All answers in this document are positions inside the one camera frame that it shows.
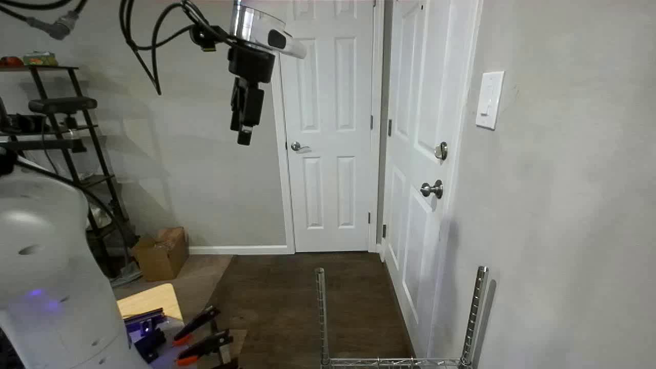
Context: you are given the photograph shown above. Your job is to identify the white open panel door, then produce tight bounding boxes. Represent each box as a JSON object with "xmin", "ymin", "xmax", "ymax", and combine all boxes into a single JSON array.
[{"xmin": 382, "ymin": 0, "xmax": 483, "ymax": 347}]

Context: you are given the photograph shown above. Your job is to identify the black metal shelf rack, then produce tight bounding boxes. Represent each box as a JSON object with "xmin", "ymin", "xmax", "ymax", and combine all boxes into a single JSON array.
[{"xmin": 0, "ymin": 63, "xmax": 137, "ymax": 278}]

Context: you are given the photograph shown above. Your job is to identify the round silver door knob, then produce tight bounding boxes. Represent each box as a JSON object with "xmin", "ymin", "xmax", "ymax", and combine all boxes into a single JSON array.
[{"xmin": 419, "ymin": 177, "xmax": 448, "ymax": 203}]

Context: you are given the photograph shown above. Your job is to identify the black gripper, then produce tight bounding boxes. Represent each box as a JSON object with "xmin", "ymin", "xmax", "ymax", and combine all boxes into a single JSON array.
[{"xmin": 228, "ymin": 75, "xmax": 269, "ymax": 148}]

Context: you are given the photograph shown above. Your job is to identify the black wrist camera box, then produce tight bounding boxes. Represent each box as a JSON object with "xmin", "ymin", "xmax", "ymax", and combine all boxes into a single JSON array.
[{"xmin": 225, "ymin": 41, "xmax": 280, "ymax": 86}]

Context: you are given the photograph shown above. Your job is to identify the perforated metal rail frame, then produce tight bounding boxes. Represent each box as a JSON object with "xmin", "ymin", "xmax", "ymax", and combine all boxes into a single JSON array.
[{"xmin": 312, "ymin": 265, "xmax": 493, "ymax": 369}]

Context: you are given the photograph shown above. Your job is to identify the white wall light switch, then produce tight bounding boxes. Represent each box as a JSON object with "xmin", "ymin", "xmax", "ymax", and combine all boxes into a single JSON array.
[{"xmin": 474, "ymin": 67, "xmax": 507, "ymax": 132}]

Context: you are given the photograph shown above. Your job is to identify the grey cable with plug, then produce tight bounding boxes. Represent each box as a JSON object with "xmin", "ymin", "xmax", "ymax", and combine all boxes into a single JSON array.
[{"xmin": 0, "ymin": 0, "xmax": 91, "ymax": 41}]

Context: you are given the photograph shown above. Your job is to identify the black looping robot cable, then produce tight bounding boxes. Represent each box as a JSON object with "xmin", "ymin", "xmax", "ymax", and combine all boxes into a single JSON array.
[{"xmin": 119, "ymin": 0, "xmax": 238, "ymax": 95}]

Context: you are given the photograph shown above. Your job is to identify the light wooden board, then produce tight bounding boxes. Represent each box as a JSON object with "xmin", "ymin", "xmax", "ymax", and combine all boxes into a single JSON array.
[{"xmin": 116, "ymin": 281, "xmax": 186, "ymax": 323}]

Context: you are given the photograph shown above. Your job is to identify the white closed panel door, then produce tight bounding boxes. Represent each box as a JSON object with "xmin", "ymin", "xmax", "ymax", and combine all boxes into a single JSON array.
[{"xmin": 275, "ymin": 0, "xmax": 382, "ymax": 254}]

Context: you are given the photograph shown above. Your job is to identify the yellow green box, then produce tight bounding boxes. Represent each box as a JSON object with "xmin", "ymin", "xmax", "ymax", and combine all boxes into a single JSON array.
[{"xmin": 22, "ymin": 51, "xmax": 62, "ymax": 69}]

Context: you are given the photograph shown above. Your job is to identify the blue lit electronics box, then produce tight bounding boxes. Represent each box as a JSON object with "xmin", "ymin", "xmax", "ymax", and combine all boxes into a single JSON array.
[{"xmin": 123, "ymin": 308, "xmax": 170, "ymax": 362}]

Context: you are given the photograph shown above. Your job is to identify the orange black clamp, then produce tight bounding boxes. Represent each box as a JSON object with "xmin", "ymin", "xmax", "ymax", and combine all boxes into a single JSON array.
[
  {"xmin": 174, "ymin": 328, "xmax": 237, "ymax": 369},
  {"xmin": 170, "ymin": 306, "xmax": 223, "ymax": 347}
]

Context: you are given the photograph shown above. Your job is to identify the brown cardboard box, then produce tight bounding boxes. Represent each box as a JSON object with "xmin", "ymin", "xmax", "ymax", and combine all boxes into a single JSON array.
[{"xmin": 130, "ymin": 226, "xmax": 191, "ymax": 284}]

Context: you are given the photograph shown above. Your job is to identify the black foam roll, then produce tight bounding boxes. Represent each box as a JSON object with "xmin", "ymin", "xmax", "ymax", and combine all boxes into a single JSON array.
[{"xmin": 26, "ymin": 94, "xmax": 100, "ymax": 117}]

